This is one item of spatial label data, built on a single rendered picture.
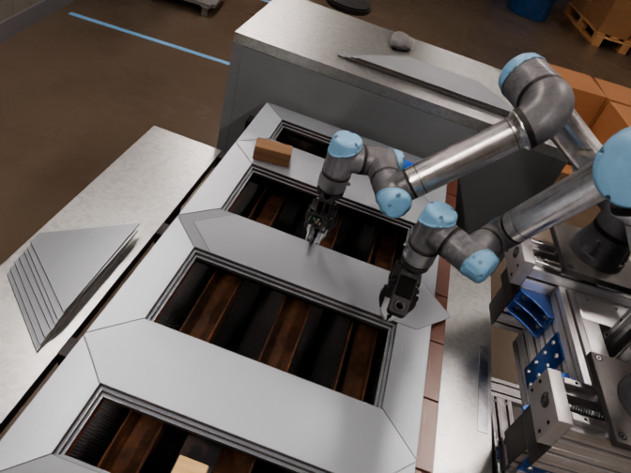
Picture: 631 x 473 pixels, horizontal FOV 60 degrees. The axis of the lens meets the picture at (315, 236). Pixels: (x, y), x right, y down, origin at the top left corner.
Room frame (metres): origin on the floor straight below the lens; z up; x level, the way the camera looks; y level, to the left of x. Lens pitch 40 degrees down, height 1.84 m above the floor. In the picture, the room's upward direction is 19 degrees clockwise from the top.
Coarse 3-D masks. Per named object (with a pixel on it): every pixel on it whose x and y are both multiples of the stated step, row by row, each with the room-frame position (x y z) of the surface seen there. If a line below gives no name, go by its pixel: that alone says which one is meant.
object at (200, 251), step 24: (264, 168) 1.45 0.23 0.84; (312, 192) 1.43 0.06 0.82; (192, 216) 1.11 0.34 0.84; (216, 216) 1.15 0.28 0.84; (384, 216) 1.42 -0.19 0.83; (192, 240) 1.02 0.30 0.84; (192, 264) 0.97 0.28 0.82; (216, 264) 0.99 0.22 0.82; (168, 288) 0.85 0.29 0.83; (288, 288) 0.99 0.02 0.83; (336, 312) 0.97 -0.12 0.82; (360, 312) 0.98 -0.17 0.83; (384, 360) 0.86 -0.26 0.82; (384, 384) 0.79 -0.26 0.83; (96, 408) 0.52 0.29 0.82; (144, 408) 0.55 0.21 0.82; (72, 432) 0.46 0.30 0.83; (192, 432) 0.54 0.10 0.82; (216, 432) 0.55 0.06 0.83; (264, 456) 0.54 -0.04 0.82; (288, 456) 0.54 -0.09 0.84
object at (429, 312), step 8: (424, 288) 1.14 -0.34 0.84; (424, 296) 1.11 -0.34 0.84; (432, 296) 1.12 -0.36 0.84; (424, 304) 1.08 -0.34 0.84; (432, 304) 1.09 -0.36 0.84; (440, 304) 1.10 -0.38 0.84; (424, 312) 1.05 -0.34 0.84; (432, 312) 1.06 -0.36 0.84; (424, 320) 1.02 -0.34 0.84; (432, 320) 1.03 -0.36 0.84; (416, 328) 0.98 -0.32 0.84
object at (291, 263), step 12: (288, 240) 1.15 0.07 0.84; (300, 240) 1.16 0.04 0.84; (288, 252) 1.10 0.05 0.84; (300, 252) 1.11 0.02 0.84; (276, 264) 1.04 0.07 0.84; (288, 264) 1.06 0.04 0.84; (300, 264) 1.07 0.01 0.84; (276, 276) 1.00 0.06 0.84; (288, 276) 1.01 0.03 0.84; (300, 276) 1.03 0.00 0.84
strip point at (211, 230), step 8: (224, 216) 1.16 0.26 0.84; (232, 216) 1.17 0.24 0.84; (200, 224) 1.09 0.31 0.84; (208, 224) 1.10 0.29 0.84; (216, 224) 1.11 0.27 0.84; (224, 224) 1.12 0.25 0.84; (200, 232) 1.06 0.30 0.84; (208, 232) 1.07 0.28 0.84; (216, 232) 1.08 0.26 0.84; (208, 240) 1.04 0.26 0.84; (216, 240) 1.05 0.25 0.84; (208, 248) 1.01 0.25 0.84
